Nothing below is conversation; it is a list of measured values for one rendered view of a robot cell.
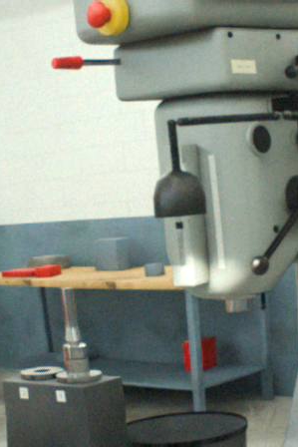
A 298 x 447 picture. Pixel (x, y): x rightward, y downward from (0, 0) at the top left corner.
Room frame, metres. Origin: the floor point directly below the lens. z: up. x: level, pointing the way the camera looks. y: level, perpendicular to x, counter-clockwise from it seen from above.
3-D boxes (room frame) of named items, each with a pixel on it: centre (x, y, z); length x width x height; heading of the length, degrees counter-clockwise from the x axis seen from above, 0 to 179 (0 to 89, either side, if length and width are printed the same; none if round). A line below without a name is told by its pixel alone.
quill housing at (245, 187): (1.88, -0.13, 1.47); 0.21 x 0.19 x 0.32; 46
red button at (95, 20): (1.69, 0.05, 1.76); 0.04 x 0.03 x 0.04; 46
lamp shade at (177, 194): (1.66, -0.04, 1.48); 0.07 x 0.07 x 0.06
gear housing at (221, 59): (1.90, -0.15, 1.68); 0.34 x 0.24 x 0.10; 136
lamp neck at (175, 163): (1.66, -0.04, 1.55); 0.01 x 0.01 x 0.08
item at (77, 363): (2.20, 0.18, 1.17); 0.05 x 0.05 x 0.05
